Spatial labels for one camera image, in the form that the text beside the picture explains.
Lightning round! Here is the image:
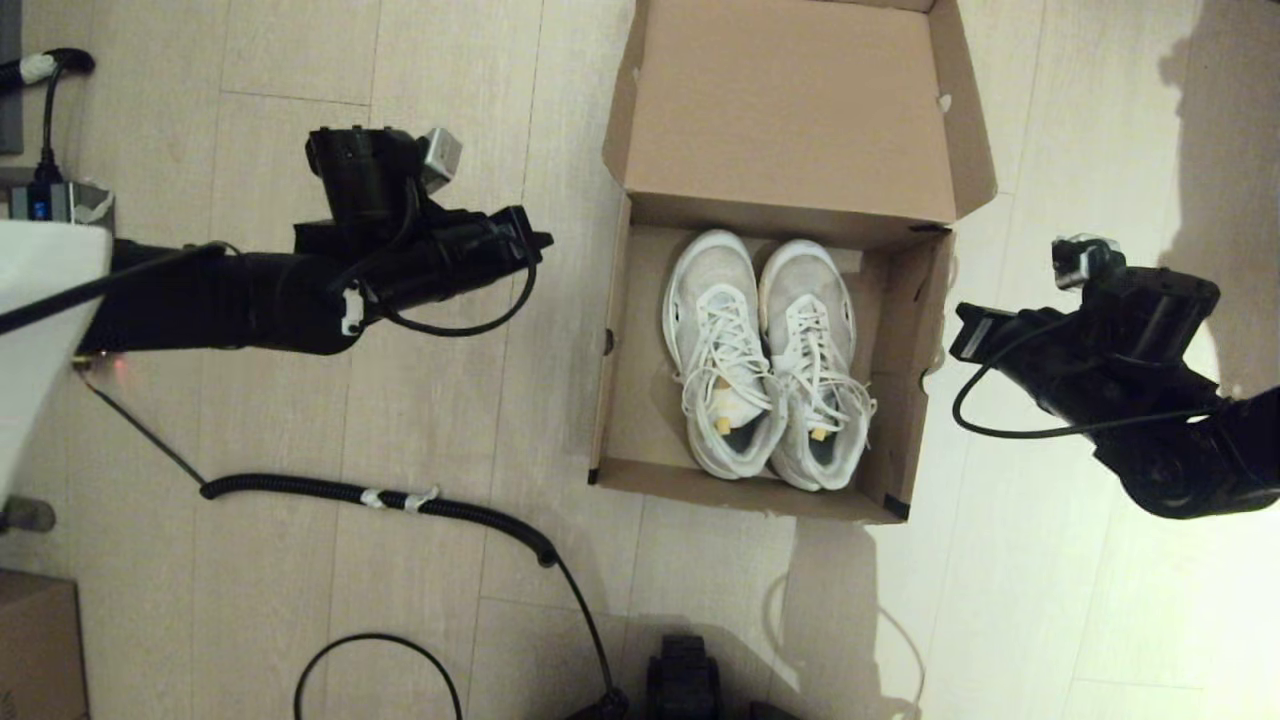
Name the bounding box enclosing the thin black cable loop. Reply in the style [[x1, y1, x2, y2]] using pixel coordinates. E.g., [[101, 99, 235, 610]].
[[295, 633, 463, 720]]

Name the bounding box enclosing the black corrugated cable conduit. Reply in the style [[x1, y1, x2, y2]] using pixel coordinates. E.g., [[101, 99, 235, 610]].
[[198, 473, 629, 719]]

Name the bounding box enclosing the black left wrist camera cable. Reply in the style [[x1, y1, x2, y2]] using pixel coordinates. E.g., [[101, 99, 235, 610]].
[[380, 255, 538, 338]]

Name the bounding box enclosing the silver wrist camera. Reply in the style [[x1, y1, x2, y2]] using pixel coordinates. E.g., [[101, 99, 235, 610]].
[[418, 128, 464, 193], [1050, 233, 1126, 293]]

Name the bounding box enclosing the grey metal foot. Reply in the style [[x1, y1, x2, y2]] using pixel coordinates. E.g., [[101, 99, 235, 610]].
[[0, 497, 56, 533]]

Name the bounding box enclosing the brown cardboard shoe box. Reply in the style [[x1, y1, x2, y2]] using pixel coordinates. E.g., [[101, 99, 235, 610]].
[[588, 0, 998, 526]]

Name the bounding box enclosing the black power plug cable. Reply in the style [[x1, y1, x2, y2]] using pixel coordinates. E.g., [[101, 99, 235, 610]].
[[0, 48, 96, 186]]

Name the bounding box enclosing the grey power supply unit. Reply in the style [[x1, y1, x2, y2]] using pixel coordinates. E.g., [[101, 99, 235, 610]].
[[8, 182, 116, 226]]

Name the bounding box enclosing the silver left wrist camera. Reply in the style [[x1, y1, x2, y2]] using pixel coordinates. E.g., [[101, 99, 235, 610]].
[[418, 128, 464, 193]]

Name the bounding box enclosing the thin dark wire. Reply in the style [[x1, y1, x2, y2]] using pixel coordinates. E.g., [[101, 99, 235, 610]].
[[80, 375, 206, 484]]

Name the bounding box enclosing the white lace-up sneaker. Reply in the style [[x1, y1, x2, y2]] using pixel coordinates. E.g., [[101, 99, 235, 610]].
[[662, 230, 791, 481], [758, 238, 879, 493]]

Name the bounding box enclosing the dark grey panel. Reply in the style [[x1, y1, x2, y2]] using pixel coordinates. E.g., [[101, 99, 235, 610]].
[[0, 0, 23, 156]]

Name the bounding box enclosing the small brown cardboard box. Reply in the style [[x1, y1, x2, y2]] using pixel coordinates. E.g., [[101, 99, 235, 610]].
[[0, 572, 89, 720]]

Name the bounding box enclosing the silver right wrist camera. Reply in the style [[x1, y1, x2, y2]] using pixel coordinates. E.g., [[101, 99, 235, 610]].
[[1050, 233, 1126, 293]]

